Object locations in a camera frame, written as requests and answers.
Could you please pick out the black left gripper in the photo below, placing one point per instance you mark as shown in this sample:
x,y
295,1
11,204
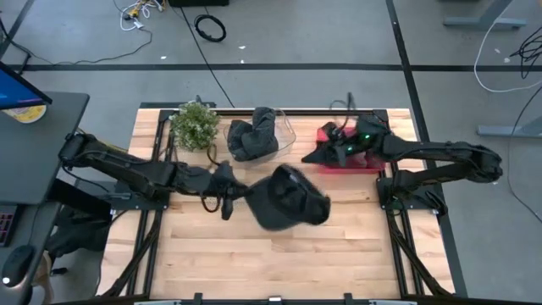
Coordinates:
x,y
223,180

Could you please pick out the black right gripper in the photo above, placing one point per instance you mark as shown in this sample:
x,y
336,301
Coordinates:
x,y
360,137

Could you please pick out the pink cotton baseball hat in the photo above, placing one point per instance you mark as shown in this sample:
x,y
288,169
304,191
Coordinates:
x,y
367,161

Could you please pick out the black baseball hat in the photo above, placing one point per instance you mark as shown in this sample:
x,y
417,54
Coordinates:
x,y
296,199

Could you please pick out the grey cotton baseball hat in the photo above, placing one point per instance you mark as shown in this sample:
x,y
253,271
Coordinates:
x,y
254,135

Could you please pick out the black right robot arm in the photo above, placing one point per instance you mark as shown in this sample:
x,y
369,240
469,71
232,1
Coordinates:
x,y
444,152

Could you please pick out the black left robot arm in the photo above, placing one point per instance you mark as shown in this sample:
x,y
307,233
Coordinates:
x,y
127,169

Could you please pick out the pink plastic box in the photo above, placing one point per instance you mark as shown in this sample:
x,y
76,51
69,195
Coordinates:
x,y
351,170

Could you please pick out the clear plastic bowl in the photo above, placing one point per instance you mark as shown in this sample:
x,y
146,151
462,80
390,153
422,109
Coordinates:
x,y
285,135

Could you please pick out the green potted plant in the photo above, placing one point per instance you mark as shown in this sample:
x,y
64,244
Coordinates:
x,y
195,125

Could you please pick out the black bag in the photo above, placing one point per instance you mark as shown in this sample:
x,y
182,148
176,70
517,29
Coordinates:
x,y
80,231

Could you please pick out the grey desk foot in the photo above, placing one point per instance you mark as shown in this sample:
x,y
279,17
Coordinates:
x,y
516,129
487,20

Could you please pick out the black box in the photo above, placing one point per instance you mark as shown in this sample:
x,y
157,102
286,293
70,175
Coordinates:
x,y
199,2

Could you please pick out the black desk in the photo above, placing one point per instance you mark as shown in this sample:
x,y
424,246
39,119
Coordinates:
x,y
38,156

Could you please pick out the black computer mouse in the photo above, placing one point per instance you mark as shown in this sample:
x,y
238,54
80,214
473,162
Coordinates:
x,y
17,264

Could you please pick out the black keyboard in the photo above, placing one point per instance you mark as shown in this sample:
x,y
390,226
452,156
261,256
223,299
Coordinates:
x,y
6,224

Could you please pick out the computer monitor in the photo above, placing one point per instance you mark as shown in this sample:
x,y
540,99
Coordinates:
x,y
17,91

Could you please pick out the black metal table frame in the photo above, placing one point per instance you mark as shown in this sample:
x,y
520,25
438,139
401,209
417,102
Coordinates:
x,y
154,237

